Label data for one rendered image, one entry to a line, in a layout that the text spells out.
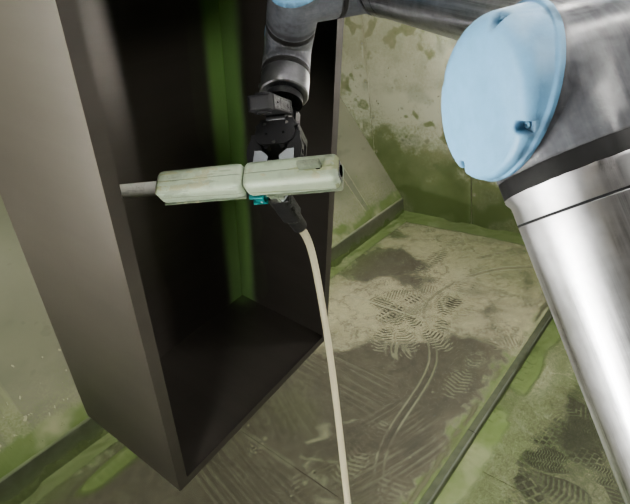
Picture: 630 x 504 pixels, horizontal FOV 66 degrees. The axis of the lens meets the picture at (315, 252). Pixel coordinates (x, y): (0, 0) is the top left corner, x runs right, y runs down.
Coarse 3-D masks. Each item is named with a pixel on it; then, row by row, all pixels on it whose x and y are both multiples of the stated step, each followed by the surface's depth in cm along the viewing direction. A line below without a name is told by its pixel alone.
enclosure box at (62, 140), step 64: (0, 0) 59; (64, 0) 53; (128, 0) 96; (192, 0) 108; (256, 0) 108; (0, 64) 66; (64, 64) 57; (128, 64) 101; (192, 64) 114; (256, 64) 117; (320, 64) 106; (0, 128) 75; (64, 128) 64; (128, 128) 106; (192, 128) 121; (320, 128) 114; (0, 192) 88; (64, 192) 73; (64, 256) 85; (128, 256) 73; (192, 256) 138; (256, 256) 152; (320, 256) 135; (64, 320) 101; (128, 320) 81; (192, 320) 148; (256, 320) 156; (320, 320) 148; (128, 384) 96; (192, 384) 135; (256, 384) 135; (128, 448) 118; (192, 448) 119
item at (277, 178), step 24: (192, 168) 80; (216, 168) 78; (240, 168) 77; (264, 168) 75; (288, 168) 74; (312, 168) 73; (336, 168) 73; (144, 192) 81; (168, 192) 79; (192, 192) 78; (216, 192) 77; (240, 192) 77; (264, 192) 77; (288, 192) 77; (312, 192) 76; (288, 216) 87
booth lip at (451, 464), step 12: (540, 324) 204; (540, 336) 201; (528, 348) 193; (516, 360) 188; (516, 372) 185; (504, 384) 178; (492, 396) 174; (492, 408) 171; (480, 420) 166; (468, 432) 162; (468, 444) 159; (456, 456) 155; (444, 468) 152; (444, 480) 149; (432, 492) 146
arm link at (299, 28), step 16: (272, 0) 78; (288, 0) 76; (304, 0) 76; (320, 0) 78; (336, 0) 79; (272, 16) 81; (288, 16) 79; (304, 16) 79; (320, 16) 81; (336, 16) 82; (272, 32) 84; (288, 32) 82; (304, 32) 83
